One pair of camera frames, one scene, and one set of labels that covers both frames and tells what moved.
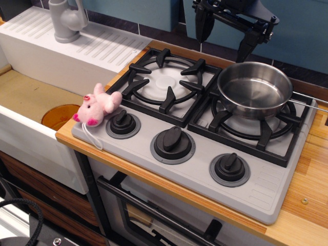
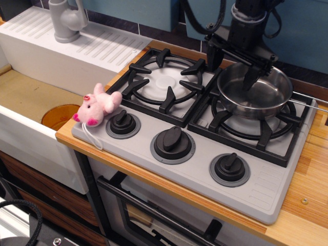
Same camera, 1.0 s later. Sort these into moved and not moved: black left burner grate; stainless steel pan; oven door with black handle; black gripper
Moved: black gripper
Not moved: stainless steel pan; oven door with black handle; black left burner grate
